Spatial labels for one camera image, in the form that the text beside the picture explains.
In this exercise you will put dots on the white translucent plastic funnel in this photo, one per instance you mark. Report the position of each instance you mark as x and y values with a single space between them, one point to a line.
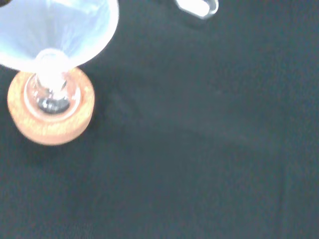
54 27

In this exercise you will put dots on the black bench cloth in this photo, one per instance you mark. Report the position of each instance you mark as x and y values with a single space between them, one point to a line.
199 137

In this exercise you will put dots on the small clear round-bottom flask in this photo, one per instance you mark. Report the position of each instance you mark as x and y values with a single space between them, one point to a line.
53 99

